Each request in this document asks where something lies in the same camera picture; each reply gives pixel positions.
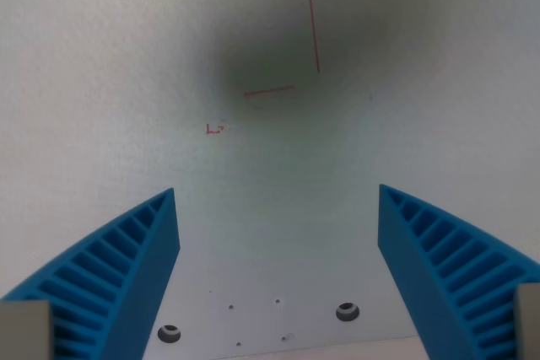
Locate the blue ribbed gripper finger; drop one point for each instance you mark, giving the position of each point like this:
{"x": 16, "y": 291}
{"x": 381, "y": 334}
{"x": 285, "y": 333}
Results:
{"x": 126, "y": 275}
{"x": 439, "y": 275}

